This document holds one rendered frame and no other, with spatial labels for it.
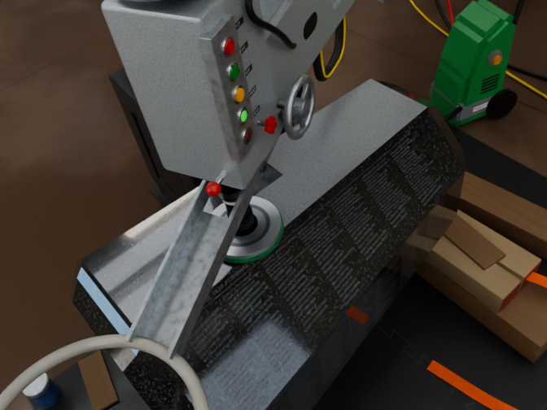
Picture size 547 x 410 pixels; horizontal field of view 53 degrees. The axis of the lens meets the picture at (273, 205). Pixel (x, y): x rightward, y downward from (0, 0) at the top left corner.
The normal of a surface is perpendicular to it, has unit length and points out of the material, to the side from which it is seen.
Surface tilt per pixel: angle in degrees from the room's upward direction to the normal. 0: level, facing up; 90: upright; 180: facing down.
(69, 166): 0
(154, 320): 16
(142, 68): 90
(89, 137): 0
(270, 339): 45
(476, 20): 34
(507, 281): 0
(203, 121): 90
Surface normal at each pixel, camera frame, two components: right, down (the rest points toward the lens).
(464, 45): -0.90, 0.16
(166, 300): -0.24, -0.44
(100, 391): -0.13, -0.66
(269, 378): 0.39, -0.12
